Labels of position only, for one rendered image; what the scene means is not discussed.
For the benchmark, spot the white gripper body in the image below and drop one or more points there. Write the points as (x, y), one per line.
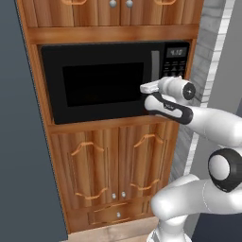
(149, 87)

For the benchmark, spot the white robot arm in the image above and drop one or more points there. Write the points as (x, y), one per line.
(217, 123)

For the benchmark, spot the black microwave oven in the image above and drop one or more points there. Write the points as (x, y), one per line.
(176, 60)

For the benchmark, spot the black microwave door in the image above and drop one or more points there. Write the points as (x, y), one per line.
(100, 85)

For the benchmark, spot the wooden cupboard door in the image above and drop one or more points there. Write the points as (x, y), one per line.
(146, 157)
(164, 14)
(63, 12)
(86, 167)

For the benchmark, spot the round silver cupboard knob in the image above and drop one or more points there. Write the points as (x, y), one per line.
(113, 196)
(123, 194)
(129, 3)
(112, 3)

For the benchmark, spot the round silver drawer knob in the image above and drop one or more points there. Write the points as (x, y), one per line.
(118, 215)

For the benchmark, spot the wooden drawer front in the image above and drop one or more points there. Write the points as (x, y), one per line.
(107, 216)

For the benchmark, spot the wooden cupboard frame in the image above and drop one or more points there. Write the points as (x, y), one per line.
(104, 34)

